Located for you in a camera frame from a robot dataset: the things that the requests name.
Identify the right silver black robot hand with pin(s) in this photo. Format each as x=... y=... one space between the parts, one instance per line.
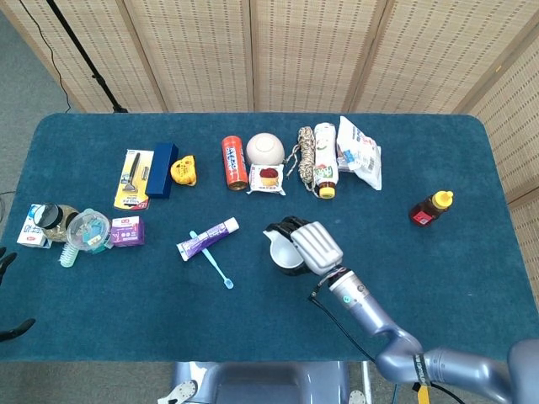
x=316 y=248

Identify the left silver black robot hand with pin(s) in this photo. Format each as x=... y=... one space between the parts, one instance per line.
x=8 y=258

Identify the light blue toothbrush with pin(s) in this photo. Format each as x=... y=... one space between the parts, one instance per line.
x=215 y=265

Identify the purple toothpaste tube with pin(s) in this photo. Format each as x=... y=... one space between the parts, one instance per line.
x=206 y=240

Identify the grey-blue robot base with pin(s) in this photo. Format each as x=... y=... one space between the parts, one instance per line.
x=261 y=383

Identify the white blue carton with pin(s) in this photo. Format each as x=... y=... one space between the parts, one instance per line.
x=29 y=233

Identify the glass jar black lid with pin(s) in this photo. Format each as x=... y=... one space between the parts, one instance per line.
x=48 y=214

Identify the pale green spiral comb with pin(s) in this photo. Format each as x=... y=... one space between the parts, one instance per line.
x=69 y=254

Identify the clear plastic container with clips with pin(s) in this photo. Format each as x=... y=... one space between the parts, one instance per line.
x=86 y=229

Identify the white snack packet red cake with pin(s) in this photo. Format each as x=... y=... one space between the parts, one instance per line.
x=267 y=179

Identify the tea bottle yellow cap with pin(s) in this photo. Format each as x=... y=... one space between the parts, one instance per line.
x=325 y=160

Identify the teal table cloth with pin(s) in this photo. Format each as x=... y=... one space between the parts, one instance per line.
x=252 y=320

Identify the white plastic bag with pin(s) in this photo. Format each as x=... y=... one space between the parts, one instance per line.
x=362 y=155

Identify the beige upturned bowl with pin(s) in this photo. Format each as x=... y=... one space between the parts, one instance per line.
x=265 y=149

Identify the honey bottle yellow cap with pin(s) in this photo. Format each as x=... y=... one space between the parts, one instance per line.
x=427 y=208

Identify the orange drink can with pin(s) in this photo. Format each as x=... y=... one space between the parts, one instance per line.
x=234 y=162

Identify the purple cardboard box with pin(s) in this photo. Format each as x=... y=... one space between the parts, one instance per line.
x=128 y=231

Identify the razor in yellow blister pack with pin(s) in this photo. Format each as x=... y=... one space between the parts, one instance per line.
x=132 y=181

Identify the yellow toy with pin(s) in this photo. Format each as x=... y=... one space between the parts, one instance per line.
x=183 y=170

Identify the navy blue box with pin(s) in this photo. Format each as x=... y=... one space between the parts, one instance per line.
x=162 y=170

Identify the bamboo folding screen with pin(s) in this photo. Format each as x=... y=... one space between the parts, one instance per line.
x=295 y=54

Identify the black tripod stand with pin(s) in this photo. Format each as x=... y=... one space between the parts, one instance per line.
x=84 y=59

